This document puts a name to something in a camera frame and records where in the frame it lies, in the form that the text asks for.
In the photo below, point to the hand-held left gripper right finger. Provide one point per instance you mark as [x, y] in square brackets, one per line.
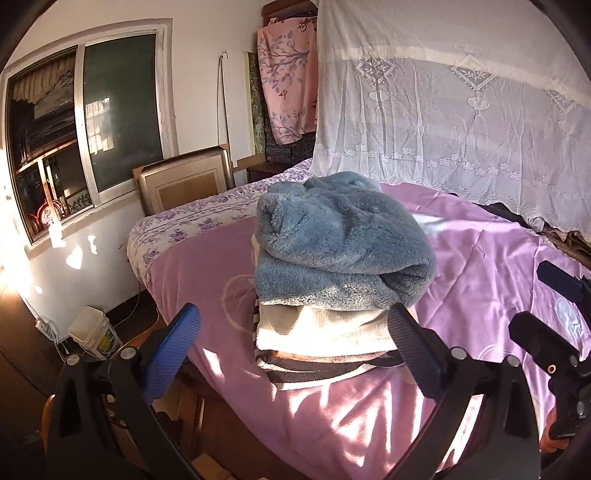
[415, 353]

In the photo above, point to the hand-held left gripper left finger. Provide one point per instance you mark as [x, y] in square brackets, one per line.
[173, 350]

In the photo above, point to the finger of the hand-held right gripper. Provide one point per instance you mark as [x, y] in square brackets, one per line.
[558, 279]
[540, 337]

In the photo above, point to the blue fleece jacket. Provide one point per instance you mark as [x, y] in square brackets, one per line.
[332, 230]

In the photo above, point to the person's right hand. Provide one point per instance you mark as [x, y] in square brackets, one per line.
[551, 434]

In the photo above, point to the pink bed sheet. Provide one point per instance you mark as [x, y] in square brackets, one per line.
[485, 258]

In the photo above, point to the white plastic bucket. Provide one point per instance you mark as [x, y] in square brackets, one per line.
[94, 332]

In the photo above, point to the white folded garment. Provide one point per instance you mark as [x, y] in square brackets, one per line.
[323, 330]

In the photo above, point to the brown striped folded garment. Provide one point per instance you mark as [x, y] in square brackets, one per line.
[314, 369]

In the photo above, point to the white power strip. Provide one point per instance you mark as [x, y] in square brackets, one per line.
[46, 328]

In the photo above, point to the purple floral bed sheet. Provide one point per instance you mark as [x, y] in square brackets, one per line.
[194, 217]

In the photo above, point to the wooden framed board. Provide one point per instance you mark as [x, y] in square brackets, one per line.
[184, 180]

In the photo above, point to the white lace cloth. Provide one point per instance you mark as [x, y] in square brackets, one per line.
[438, 115]

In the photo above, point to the white framed sliding window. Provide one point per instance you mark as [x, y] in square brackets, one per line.
[92, 124]

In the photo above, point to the green patterned panel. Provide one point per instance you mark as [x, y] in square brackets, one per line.
[257, 110]

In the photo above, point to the pink floral cloth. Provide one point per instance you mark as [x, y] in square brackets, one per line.
[286, 78]

